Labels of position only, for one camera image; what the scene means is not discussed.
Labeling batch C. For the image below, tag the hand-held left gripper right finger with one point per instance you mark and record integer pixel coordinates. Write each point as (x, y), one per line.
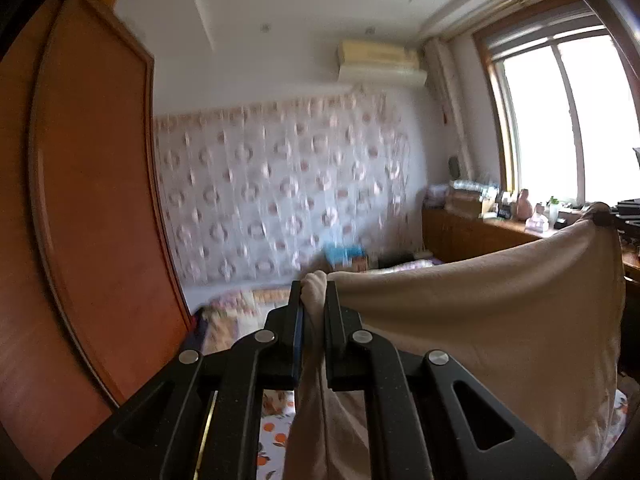
(400, 410)

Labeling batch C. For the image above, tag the pale pink printed t-shirt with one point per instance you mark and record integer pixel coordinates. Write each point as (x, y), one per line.
(475, 310)

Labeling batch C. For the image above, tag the stack of papers and boxes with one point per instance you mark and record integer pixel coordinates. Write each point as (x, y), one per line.
(470, 200)

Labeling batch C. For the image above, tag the cardboard box with blue bag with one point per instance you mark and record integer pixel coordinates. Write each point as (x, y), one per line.
(345, 257)

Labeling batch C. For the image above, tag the tissue pack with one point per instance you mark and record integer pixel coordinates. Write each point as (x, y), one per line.
(536, 221)

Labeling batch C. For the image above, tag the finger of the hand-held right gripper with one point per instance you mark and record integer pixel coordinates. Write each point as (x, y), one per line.
(627, 212)

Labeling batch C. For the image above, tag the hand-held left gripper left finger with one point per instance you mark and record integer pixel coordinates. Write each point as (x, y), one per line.
(240, 410)

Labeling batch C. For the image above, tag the circle patterned sheer curtain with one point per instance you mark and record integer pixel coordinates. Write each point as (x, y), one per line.
(280, 185)

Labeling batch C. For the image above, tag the white wrapped pipe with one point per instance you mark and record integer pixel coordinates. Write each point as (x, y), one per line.
(447, 105)

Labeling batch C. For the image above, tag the long wooden cabinet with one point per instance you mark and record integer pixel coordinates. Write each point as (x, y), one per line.
(465, 235)

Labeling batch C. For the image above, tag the white bottle with green cap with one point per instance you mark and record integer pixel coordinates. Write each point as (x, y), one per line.
(554, 212)

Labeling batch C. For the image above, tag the wall air conditioner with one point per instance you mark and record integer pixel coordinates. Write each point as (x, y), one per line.
(380, 65)

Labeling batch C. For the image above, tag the wooden framed window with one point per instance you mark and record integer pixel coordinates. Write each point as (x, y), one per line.
(565, 120)

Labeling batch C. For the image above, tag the brown wooden wardrobe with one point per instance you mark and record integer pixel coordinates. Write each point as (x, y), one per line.
(90, 185)

